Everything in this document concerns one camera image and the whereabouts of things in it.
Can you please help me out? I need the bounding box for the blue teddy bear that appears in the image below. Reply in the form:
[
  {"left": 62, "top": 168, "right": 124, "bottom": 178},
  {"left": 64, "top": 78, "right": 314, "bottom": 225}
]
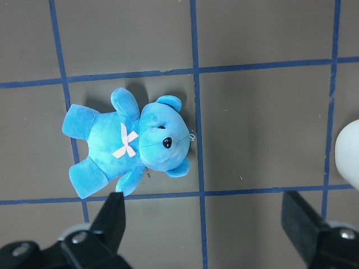
[{"left": 62, "top": 88, "right": 191, "bottom": 198}]

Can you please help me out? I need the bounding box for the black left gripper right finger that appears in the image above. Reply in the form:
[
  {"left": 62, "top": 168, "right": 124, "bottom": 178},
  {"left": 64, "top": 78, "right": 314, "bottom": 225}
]
[{"left": 281, "top": 191, "right": 330, "bottom": 265}]

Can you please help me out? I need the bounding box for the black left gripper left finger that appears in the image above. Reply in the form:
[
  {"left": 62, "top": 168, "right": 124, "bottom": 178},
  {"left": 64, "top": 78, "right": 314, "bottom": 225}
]
[{"left": 89, "top": 192, "right": 126, "bottom": 257}]

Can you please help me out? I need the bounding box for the white lidded trash can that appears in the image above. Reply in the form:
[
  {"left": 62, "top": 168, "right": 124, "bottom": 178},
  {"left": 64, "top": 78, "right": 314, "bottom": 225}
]
[{"left": 334, "top": 120, "right": 358, "bottom": 190}]

